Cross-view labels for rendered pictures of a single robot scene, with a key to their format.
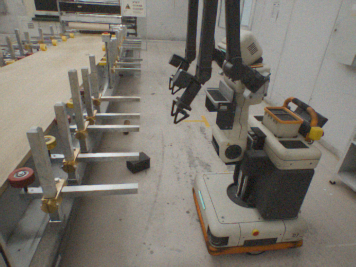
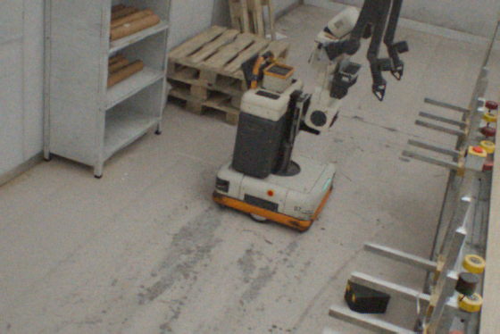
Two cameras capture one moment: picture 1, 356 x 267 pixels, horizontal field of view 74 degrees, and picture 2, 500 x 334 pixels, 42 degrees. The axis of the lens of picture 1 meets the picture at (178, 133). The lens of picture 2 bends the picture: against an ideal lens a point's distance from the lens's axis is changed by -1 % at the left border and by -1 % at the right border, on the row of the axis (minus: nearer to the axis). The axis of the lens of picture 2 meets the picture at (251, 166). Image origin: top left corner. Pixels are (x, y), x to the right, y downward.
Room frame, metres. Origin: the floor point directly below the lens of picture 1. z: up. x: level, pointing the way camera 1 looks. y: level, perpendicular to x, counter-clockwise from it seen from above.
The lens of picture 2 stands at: (4.95, 0.98, 2.22)
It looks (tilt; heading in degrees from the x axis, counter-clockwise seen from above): 27 degrees down; 205
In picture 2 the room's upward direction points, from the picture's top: 10 degrees clockwise
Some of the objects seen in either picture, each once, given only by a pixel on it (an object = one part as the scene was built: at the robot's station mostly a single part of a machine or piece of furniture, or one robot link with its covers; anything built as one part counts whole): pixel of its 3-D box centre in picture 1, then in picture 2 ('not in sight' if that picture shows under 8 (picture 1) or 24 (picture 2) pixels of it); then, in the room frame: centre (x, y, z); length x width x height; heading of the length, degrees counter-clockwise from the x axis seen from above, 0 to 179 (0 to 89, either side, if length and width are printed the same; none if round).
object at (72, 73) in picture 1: (79, 114); (473, 116); (1.14, 0.53, 0.94); 0.04 x 0.04 x 0.48; 9
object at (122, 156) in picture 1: (93, 158); (454, 121); (0.95, 0.40, 0.80); 0.43 x 0.03 x 0.04; 99
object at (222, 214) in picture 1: (242, 206); (276, 182); (1.35, -0.53, 0.16); 0.67 x 0.64 x 0.25; 99
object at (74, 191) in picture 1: (81, 191); (457, 108); (0.70, 0.36, 0.81); 0.43 x 0.03 x 0.04; 99
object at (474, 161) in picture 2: (106, 38); (474, 159); (2.37, 0.73, 1.18); 0.07 x 0.07 x 0.08; 9
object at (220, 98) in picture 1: (221, 103); (344, 75); (1.30, -0.24, 0.99); 0.28 x 0.16 x 0.22; 9
